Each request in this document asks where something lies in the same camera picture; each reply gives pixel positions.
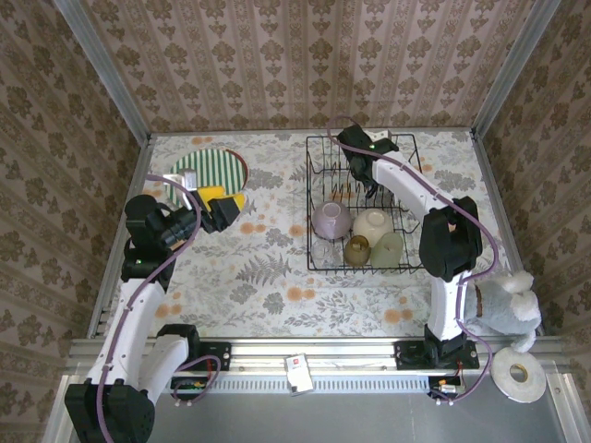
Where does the small white red-label box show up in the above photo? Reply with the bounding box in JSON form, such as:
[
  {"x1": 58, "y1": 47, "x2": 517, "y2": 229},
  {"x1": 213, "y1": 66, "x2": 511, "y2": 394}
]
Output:
[{"x1": 283, "y1": 353, "x2": 315, "y2": 397}]

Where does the floral tablecloth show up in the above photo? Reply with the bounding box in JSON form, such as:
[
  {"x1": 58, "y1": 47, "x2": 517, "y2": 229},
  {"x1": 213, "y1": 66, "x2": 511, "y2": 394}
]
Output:
[{"x1": 103, "y1": 131, "x2": 523, "y2": 339}]

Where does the grey slotted cable duct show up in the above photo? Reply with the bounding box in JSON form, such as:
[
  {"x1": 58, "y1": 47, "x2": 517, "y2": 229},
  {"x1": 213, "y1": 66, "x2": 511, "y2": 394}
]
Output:
[{"x1": 156, "y1": 374, "x2": 433, "y2": 394}]

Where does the aluminium corner post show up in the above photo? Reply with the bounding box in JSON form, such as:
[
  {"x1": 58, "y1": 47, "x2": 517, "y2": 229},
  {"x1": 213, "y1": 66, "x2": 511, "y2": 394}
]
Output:
[
  {"x1": 470, "y1": 0, "x2": 562, "y2": 139},
  {"x1": 52, "y1": 0, "x2": 154, "y2": 145}
]

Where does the black wire dish rack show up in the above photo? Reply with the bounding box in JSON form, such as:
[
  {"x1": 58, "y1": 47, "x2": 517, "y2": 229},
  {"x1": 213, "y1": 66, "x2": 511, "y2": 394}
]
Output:
[{"x1": 306, "y1": 133, "x2": 443, "y2": 277}]

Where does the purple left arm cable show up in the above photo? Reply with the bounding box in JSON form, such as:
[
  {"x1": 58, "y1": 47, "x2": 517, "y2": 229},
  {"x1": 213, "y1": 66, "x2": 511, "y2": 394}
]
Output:
[{"x1": 94, "y1": 173, "x2": 223, "y2": 443}]

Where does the clear glass cup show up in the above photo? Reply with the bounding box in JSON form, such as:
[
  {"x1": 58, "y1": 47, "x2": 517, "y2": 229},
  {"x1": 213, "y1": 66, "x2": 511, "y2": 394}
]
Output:
[{"x1": 309, "y1": 239, "x2": 341, "y2": 265}]

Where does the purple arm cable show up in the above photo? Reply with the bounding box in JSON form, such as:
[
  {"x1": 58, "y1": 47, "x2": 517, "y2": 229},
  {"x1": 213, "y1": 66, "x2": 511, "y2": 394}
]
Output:
[
  {"x1": 326, "y1": 114, "x2": 502, "y2": 408},
  {"x1": 94, "y1": 173, "x2": 223, "y2": 443}
]

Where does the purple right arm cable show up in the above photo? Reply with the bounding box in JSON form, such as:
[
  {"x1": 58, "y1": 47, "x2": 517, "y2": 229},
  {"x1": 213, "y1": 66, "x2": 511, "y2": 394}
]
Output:
[{"x1": 326, "y1": 114, "x2": 502, "y2": 408}]

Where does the cream ceramic bowl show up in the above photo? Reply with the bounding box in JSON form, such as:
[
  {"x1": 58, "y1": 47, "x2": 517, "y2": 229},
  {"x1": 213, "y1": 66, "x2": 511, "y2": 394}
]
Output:
[{"x1": 353, "y1": 208, "x2": 392, "y2": 242}]

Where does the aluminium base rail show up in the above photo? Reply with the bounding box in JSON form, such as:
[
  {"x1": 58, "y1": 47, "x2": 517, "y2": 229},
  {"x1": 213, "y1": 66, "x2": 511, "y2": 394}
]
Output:
[{"x1": 64, "y1": 335, "x2": 573, "y2": 376}]

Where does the green striped plate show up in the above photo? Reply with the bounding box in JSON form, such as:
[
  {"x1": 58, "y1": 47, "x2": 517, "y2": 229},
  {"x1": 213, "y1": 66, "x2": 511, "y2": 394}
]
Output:
[{"x1": 164, "y1": 148, "x2": 250, "y2": 211}]

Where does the amber glass cup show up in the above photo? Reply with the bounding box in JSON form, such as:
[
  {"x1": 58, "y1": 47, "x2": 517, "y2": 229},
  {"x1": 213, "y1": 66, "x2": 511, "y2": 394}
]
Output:
[{"x1": 343, "y1": 233, "x2": 372, "y2": 268}]

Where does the grey metal shelf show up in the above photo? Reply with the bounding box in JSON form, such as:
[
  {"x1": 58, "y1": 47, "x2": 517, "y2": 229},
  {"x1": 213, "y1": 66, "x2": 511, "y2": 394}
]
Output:
[{"x1": 43, "y1": 373, "x2": 591, "y2": 443}]

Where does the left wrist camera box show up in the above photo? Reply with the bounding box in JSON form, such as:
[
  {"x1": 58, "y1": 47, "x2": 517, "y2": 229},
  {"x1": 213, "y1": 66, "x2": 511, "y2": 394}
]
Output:
[{"x1": 176, "y1": 168, "x2": 200, "y2": 192}]

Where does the purple ceramic bowl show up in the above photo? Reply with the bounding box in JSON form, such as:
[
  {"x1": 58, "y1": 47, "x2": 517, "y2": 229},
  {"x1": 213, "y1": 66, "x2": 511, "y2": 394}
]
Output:
[{"x1": 310, "y1": 201, "x2": 353, "y2": 240}]

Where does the white tape roll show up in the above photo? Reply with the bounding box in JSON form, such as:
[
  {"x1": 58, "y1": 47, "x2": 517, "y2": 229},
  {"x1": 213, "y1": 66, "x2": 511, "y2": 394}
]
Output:
[{"x1": 490, "y1": 348, "x2": 547, "y2": 403}]

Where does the black electronics board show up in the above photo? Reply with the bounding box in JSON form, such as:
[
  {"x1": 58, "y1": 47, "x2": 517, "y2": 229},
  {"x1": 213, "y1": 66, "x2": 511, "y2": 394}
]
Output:
[
  {"x1": 169, "y1": 376, "x2": 210, "y2": 401},
  {"x1": 428, "y1": 374, "x2": 465, "y2": 401}
]

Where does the aluminium side rail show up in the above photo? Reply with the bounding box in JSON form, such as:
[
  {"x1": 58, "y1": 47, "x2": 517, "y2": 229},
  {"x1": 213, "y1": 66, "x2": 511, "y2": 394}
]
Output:
[
  {"x1": 86, "y1": 134, "x2": 154, "y2": 341},
  {"x1": 470, "y1": 131, "x2": 544, "y2": 334}
]

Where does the pale green glass cup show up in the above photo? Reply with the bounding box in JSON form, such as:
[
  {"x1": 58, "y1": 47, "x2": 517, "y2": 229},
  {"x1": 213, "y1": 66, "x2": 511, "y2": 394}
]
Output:
[{"x1": 370, "y1": 232, "x2": 404, "y2": 269}]

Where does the grey white plush toy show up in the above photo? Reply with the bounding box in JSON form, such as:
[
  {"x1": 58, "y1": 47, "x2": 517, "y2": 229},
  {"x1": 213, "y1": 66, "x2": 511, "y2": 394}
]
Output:
[{"x1": 464, "y1": 269, "x2": 542, "y2": 354}]

